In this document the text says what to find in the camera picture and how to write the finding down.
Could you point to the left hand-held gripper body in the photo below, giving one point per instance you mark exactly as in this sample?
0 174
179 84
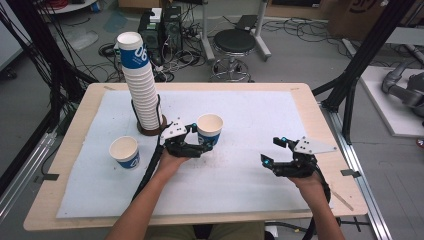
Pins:
181 148

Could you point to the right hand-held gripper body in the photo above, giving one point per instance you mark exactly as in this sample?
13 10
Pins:
300 165

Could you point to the blue and white paper cup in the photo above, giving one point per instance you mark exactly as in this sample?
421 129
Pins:
210 128
125 151

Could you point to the stack of paper cups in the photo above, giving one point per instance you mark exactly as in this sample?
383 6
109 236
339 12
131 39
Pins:
141 83

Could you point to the person's left hand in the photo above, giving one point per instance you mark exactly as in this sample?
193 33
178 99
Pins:
170 165

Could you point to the person's right hand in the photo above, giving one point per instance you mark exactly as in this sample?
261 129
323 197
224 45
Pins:
308 186

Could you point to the white table mat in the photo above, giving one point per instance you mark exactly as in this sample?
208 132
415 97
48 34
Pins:
233 183

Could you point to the black tape piece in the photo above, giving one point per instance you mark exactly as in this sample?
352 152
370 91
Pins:
350 173
50 177

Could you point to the person's khaki trousers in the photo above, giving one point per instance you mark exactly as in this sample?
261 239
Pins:
233 233

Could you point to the black round stool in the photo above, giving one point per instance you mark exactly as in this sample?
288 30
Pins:
234 40

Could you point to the white floor platform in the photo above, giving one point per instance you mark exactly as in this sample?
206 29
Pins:
383 111

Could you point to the black computer tower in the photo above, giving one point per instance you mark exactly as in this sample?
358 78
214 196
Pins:
151 33
172 28

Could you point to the black flat device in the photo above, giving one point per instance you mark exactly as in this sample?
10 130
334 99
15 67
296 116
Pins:
246 22

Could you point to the brown cardboard box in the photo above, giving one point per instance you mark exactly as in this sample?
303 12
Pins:
350 20

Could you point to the clear plastic sheet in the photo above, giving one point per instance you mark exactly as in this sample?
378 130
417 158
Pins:
81 38

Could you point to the white round table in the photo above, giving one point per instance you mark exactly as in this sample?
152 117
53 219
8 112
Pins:
71 7

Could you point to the aluminium rail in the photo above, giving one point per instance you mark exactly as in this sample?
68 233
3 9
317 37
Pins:
20 186
363 190

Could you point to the white rolling stand frame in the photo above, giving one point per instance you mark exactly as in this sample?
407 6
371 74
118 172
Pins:
206 45

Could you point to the black metal frame post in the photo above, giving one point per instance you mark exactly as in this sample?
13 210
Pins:
366 46
36 40

